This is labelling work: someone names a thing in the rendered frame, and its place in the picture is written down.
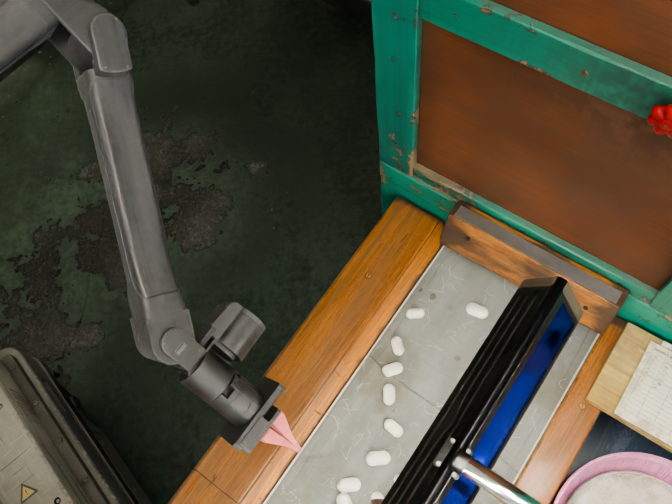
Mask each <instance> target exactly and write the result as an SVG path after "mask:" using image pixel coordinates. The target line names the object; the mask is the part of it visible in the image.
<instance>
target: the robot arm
mask: <svg viewBox="0 0 672 504"><path fill-rule="evenodd" d="M47 39H48V40H49V41H50V42H51V43H52V44H53V46H54V47H55V48H56V49H57V50H58V51H59V52H60V53H61V54H62V55H63V56H64V57H65V58H66V59H67V60H68V61H69V62H70V63H71V65H72V66H73V70H74V74H75V79H76V83H77V87H78V91H79V93H80V96H81V99H82V100H83V102H84V105H85V108H86V112H87V116H88V120H89V123H90V127H91V132H92V136H93V140H94V144H95V149H96V153H97V157H98V161H99V165H100V170H101V174H102V178H103V182H104V187H105V191H106V195H107V199H108V204H109V208H110V212H111V216H112V220H113V225H114V229H115V233H116V237H117V242H118V246H119V250H120V254H121V258H122V263H123V267H124V272H125V277H126V282H127V295H128V301H129V305H130V310H131V314H132V318H130V322H131V326H132V330H133V335H134V339H135V343H136V347H137V349H138V351H139V352H140V353H141V354H142V355H143V356H144V357H146V358H148V359H151V360H154V361H158V362H161V363H165V364H166V365H168V366H171V367H174V368H177V369H179V372H178V373H179V376H178V381H179V382H180V383H182V384H183V385H184V386H186V387H187V388H188V389H189V390H191V391H192V392H193V393H194V394H196V395H197V396H198V397H199V398H201V399H202V400H203V401H204V402H206V403H207V404H208V405H209V406H211V407H212V408H213V409H214V410H216V411H217V412H218V413H219V414H221V415H222V416H223V417H224V418H226V419H227V420H228V423H227V424H226V425H225V427H224V428H223V429H222V430H221V432H220V434H219V435H220V436H221V437H222V438H223V439H224V440H226V441H227V442H228V443H229V444H230V445H232V446H233V447H234V448H236V449H237V450H238V451H240V450H242V451H243V452H245V453H246V454H249V453H251V451H252V450H253V449H254V447H255V446H256V445H257V443H258V442H259V441H261V442H264V443H270V444H275V445H281V446H285V447H287V448H289V449H291V450H294V451H296V452H298V453H299V452H300V451H301V447H300V446H299V444H298V443H297V441H296V440H295V438H294V437H293V435H292V433H291V430H290V428H289V425H288V422H287V420H286V417H285V415H284V413H283V412H282V411H281V410H279V409H278V408H277V407H275V406H273V403H274V402H275V401H276V399H277V398H278V397H279V395H280V394H281V393H282V392H285V391H286V388H285V387H283V386H282V385H281V384H280V383H278V382H276V381H274V380H272V379H270V378H267V377H265V376H264V377H263V378H262V379H261V380H260V381H259V382H258V384H257V385H256V386H254V385H252V384H251V383H250V382H249V381H248V380H246V379H245V378H244V377H243V376H242V375H240V374H239V373H238V372H237V371H236V370H234V369H233V368H232V367H231V366H230V365H228V364H227V363H226V362H225V361H224V360H222V359H221V358H220V357H219V356H218V355H216V354H215V353H214V352H213V351H212V350H210V348H211V349H213V350H214V351H215V352H216V353H217V354H219V355H220V356H221V357H223V358H224V359H226V360H228V361H230V362H233V361H236V362H239V363H240V362H241V361H242V360H243V359H244V357H245V356H246V355H247V353H248V352H249V350H250V349H251V348H252V346H253V345H254V344H255V342H256V341H257V340H258V338H259V337H260V335H261V334H262V333H263V331H264V330H265V325H264V324H263V323H262V321H261V320H260V319H259V318H258V317H256V316H255V315H254V314H253V313H251V312H250V311H249V310H247V309H245V308H244V307H242V306H241V305H240V304H239V303H237V302H221V303H220V304H219V305H217V307H216V308H215V309H214V310H213V311H212V313H211V314H210V315H209V316H208V317H207V318H206V319H205V320H204V321H203V322H202V323H201V324H198V325H197V327H196V328H195V329H193V325H192V321H191V316H190V312H189V309H187V308H186V306H185V302H184V298H183V293H182V289H181V286H180V283H179V281H178V279H177V278H176V274H175V271H174V267H173V264H172V260H171V256H170V252H169V247H168V243H167V239H166V234H165V230H164V226H163V221H162V217H161V212H160V208H159V204H158V199H157V195H156V191H155V186H154V182H153V178H152V173H151V169H150V165H149V160H148V156H147V152H146V147H145V143H144V139H143V134H142V130H141V125H140V121H139V117H138V112H137V107H136V102H135V96H134V81H133V75H132V71H131V69H132V68H133V65H132V61H131V57H130V52H129V48H128V34H127V30H126V28H125V26H124V25H123V23H122V22H121V21H120V20H119V19H118V18H117V17H116V16H115V15H113V14H111V13H110V12H108V11H107V9H106V8H104V7H103V6H101V5H99V4H97V3H96V2H94V1H92V0H0V74H1V73H2V72H3V71H5V70H6V69H7V68H9V67H10V66H11V65H12V64H14V63H15V62H16V61H18V60H19V59H20V58H21V57H23V56H24V55H26V54H27V53H28V52H29V51H31V50H32V49H34V48H36V47H37V46H39V45H40V44H42V43H43V42H44V41H46V40H47ZM270 426H271V427H272V428H273V429H274V430H275V431H276V432H277V433H279V434H280V435H281V436H280V435H279V434H277V433H276V432H275V431H273V430H272V429H270V428H269V427H270Z"/></svg>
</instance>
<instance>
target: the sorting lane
mask: <svg viewBox="0 0 672 504"><path fill-rule="evenodd" d="M518 288H519V287H518V286H516V285H514V284H513V283H511V282H510V281H508V280H506V279H504V278H502V277H501V276H499V275H497V274H495V273H494V272H492V271H490V270H488V269H487V268H485V267H483V266H481V265H479V264H477V263H476V262H474V261H472V260H470V259H468V258H466V257H465V256H463V255H461V254H459V253H458V252H456V251H454V250H452V249H450V248H448V247H446V246H444V245H443V247H442V248H441V249H440V251H439V252H438V254H437V255H436V257H435V258H434V259H433V261H432V262H431V264H430V265H429V267H428V268H427V270H426V271H425V272H424V274H423V275H422V277H421V278H420V280H419V281H418V282H417V284H416V285H415V287H414V288H413V290H412V291H411V292H410V294H409V295H408V297H407V298H406V300H405V301H404V302H403V304H402V305H401V307H400V308H399V310H398V311H397V313H396V314H395V315H394V317H393V318H392V320H391V321H390V323H389V324H388V325H387V327H386V328H385V330H384V331H383V333H382V334H381V335H380V337H379V338H378V340H377V341H376V343H375V344H374V345H373V347H372V348H371V350H370V351H369V353H368V354H367V356H366V357H365V358H364V360H363V361H362V363H361V364H360V366H359V367H358V368H357V370H356V371H355V373H354V374H353V376H352V377H351V378H350V380H349V381H348V383H347V384H346V386H345V387H344V388H343V390H342V391H341V393H340V394H339V396H338V397H337V399H336V400H335V401H334V403H333V404H332V406H331V407H330V409H329V410H328V411H327V413H326V414H325V416H324V417H323V419H322V420H321V421H320V423H319V424H318V426H317V427H316V429H315V430H314V431H313V433H312V434H311V436H310V437H309V439H308V440H307V442H306V443H305V444H304V446H303V447H302V449H301V451H300V452H299V453H298V454H297V456H296V457H295V459H294V460H293V462H292V463H291V464H290V466H289V467H288V469H287V470H286V472H285V473H284V474H283V476H282V477H281V479H280V480H279V482H278V483H277V485H276V486H275V487H274V489H273V490H272V492H271V493H270V495H269V496H268V497H267V499H266V500H265V502H264V503H263V504H337V502H336V499H337V496H338V495H339V494H340V493H342V492H340V491H339V490H338V489H337V482H338V481H339V480H340V479H342V478H350V477H356V478H358V479H359V480H360V482H361V487H360V489H359V490H358V491H356V492H347V493H346V494H348V495H349V496H350V499H351V501H352V504H371V495H372V494H373V493H374V492H380V493H382V495H383V497H384V498H385V496H386V495H387V493H388V492H389V490H390V489H391V487H392V485H393V484H394V477H395V476H396V475H397V474H400V473H401V471H402V470H403V468H404V467H405V465H406V463H407V462H408V460H409V459H410V457H411V456H412V454H413V452H414V451H415V449H416V448H417V446H418V445H419V443H420V441H421V440H422V438H423V437H424V435H425V434H426V432H427V430H428V429H429V427H430V426H431V424H432V423H433V421H434V419H435V418H436V416H437V415H438V413H439V412H440V410H441V408H442V407H443V405H444V404H445V402H446V401H447V399H448V397H449V396H450V394H451V393H452V391H453V390H454V388H455V386H456V385H457V383H458V382H459V380H460V379H461V377H462V375H463V374H464V372H465V371H466V369H467V368H468V366H469V364H470V363H471V361H472V360H473V358H474V357H475V355H476V353H477V352H478V350H479V349H480V347H481V346H482V344H483V342H484V341H485V339H486V338H487V336H488V335H489V333H490V331H491V330H492V328H493V327H494V325H495V324H496V322H497V320H498V319H499V317H500V316H501V314H502V313H503V311H504V309H505V308H506V306H507V305H508V303H509V302H510V300H511V298H512V297H513V295H514V294H515V292H516V290H517V289H518ZM472 302H473V303H476V304H478V305H481V306H484V307H486V308H487V310H488V316H487V317H486V318H484V319H480V318H478V317H475V316H472V315H470V314H468V313H467V311H466V306H467V305H468V304H469V303H472ZM410 308H422V309H423V310H424V312H425V314H424V316H423V317H422V318H416V319H409V318H408V317H407V316H406V311H407V310H408V309H410ZM599 335H600V334H599V333H597V332H595V331H594V330H592V329H590V328H589V327H587V326H585V325H583V324H581V323H579V322H578V324H577V326H576V327H575V329H574V331H573V333H572V334H571V336H570V338H569V339H568V341H567V343H566V344H565V346H564V348H563V350H562V351H561V353H560V355H559V356H558V358H557V360H556V361H555V363H554V365H553V367H552V368H551V370H550V372H549V373H548V375H547V377H546V378H545V380H544V382H543V384H542V385H541V387H540V389H539V390H538V392H537V394H536V395H535V397H534V399H533V400H532V402H531V404H530V406H529V407H528V409H527V411H526V412H525V414H524V416H523V417H522V419H521V421H520V423H519V424H518V426H517V428H516V429H515V431H514V433H513V434H512V436H511V438H510V440H509V441H508V443H507V445H506V446H505V448H504V450H503V451H502V453H501V455H500V457H499V458H498V460H497V462H496V463H495V465H494V467H493V468H492V470H493V471H495V472H496V473H498V474H499V475H501V476H502V477H504V478H505V479H507V480H508V481H510V482H511V483H513V484H514V483H515V482H516V480H517V478H518V476H519V475H520V473H521V471H522V469H523V468H524V466H525V464H526V462H527V461H528V459H529V457H530V455H531V454H532V452H533V450H534V448H535V447H536V445H537V443H538V441H539V440H540V438H541V436H542V434H543V433H544V431H545V429H546V427H547V426H548V424H549V422H550V421H551V419H552V417H553V415H554V414H555V412H556V410H557V408H558V407H559V405H560V403H561V401H562V400H563V398H564V396H565V394H566V393H567V391H568V389H569V387H570V386H571V384H572V382H573V380H574V379H575V377H576V375H577V373H578V372H579V370H580V368H581V366H582V365H583V363H584V361H585V359H586V358H587V356H588V354H589V352H590V351H591V349H592V347H593V345H594V344H595V342H596V340H597V338H598V337H599ZM396 336H397V337H400V338H401V340H402V343H403V347H404V352H403V354H402V355H399V356H398V355H395V354H394V352H393V349H392V345H391V340H392V338H393V337H396ZM394 362H399V363H401V364H402V366H403V370H402V372H401V373H399V374H396V375H393V376H390V377H387V376H385V375H384V374H383V373H382V369H383V367H384V366H385V365H387V364H391V363H394ZM386 384H391V385H393V386H394V388H395V402H394V403H393V404H392V405H387V404H385V403H384V401H383V388H384V386H385V385H386ZM387 419H393V420H394V421H395V422H396V423H397V424H399V425H400V426H401V427H402V429H403V434H402V436H400V437H394V436H393V435H392V434H391V433H389V432H388V431H387V430H386V429H385V428H384V422H385V420H387ZM371 451H386V452H388V453H389V455H390V461H389V463H388V464H386V465H377V466H370V465H368V464H367V462H366V459H365V458H366V455H367V453H369V452H371Z"/></svg>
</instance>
